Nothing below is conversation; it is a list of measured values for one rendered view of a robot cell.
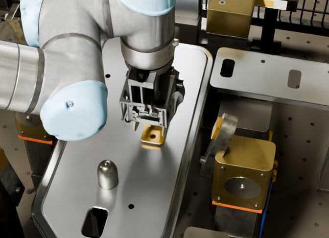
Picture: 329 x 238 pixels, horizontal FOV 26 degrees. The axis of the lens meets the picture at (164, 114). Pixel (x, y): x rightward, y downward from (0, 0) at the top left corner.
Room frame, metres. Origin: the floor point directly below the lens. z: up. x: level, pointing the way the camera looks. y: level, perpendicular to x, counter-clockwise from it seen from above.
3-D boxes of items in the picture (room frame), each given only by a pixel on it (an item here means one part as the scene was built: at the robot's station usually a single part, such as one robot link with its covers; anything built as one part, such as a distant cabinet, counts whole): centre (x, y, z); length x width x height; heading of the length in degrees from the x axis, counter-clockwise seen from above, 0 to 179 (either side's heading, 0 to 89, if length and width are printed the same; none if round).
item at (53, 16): (0.65, 0.12, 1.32); 0.11 x 0.11 x 0.08; 8
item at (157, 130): (0.74, 0.01, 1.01); 0.08 x 0.04 x 0.01; 167
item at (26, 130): (0.79, 0.24, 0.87); 0.10 x 0.07 x 0.35; 77
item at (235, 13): (0.99, -0.12, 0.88); 0.08 x 0.08 x 0.36; 77
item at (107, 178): (0.63, 0.09, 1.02); 0.03 x 0.03 x 0.07
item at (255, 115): (0.78, -0.15, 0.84); 0.12 x 0.07 x 0.28; 77
